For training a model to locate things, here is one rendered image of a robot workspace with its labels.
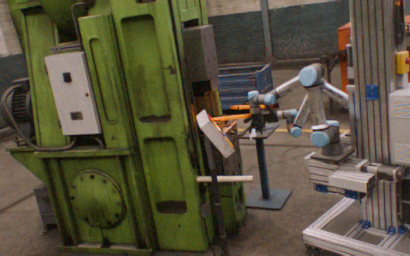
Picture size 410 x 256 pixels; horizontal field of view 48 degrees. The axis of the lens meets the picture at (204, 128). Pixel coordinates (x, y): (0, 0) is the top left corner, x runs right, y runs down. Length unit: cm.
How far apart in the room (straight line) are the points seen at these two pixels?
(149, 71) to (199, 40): 45
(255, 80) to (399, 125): 463
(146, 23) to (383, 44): 164
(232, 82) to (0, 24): 460
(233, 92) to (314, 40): 417
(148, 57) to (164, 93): 29
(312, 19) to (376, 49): 828
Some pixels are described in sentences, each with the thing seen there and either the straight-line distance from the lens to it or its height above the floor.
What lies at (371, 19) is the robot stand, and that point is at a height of 170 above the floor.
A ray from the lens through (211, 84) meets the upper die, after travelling 361.
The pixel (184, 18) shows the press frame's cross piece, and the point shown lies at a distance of 361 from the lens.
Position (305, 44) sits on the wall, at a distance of 1146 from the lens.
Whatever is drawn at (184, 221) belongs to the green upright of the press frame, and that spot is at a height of 28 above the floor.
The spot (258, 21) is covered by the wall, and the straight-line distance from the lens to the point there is 1180.
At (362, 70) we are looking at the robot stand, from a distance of 317.
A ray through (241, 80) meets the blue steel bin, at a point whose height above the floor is 59.
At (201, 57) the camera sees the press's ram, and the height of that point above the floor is 155.
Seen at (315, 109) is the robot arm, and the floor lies 119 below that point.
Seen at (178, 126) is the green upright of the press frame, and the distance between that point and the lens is 345.
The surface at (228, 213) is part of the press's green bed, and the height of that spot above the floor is 20.
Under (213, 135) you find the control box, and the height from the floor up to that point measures 110.
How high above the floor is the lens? 199
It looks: 16 degrees down
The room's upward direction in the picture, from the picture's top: 9 degrees counter-clockwise
